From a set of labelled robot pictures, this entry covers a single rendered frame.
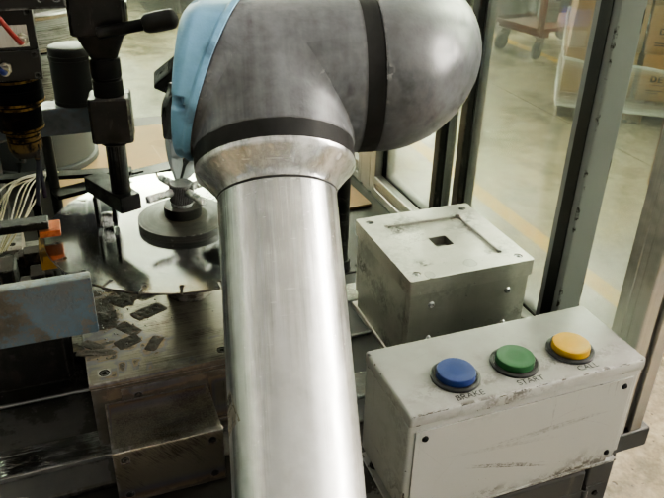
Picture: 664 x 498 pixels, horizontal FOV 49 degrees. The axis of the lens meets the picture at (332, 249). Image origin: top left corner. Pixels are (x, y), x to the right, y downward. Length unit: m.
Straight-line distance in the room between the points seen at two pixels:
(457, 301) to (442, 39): 0.48
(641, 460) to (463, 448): 1.36
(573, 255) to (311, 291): 0.50
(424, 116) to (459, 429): 0.34
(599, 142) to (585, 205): 0.08
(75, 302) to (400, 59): 0.40
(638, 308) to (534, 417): 0.18
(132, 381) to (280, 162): 0.42
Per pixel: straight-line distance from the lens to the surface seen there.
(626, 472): 2.05
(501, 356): 0.78
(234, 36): 0.51
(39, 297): 0.74
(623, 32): 0.82
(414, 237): 1.00
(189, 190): 0.89
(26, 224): 0.90
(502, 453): 0.81
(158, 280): 0.81
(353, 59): 0.51
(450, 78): 0.54
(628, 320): 0.89
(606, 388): 0.84
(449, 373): 0.74
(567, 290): 0.93
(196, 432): 0.80
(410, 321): 0.93
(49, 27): 1.48
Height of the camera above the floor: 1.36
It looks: 29 degrees down
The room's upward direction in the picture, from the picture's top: 2 degrees clockwise
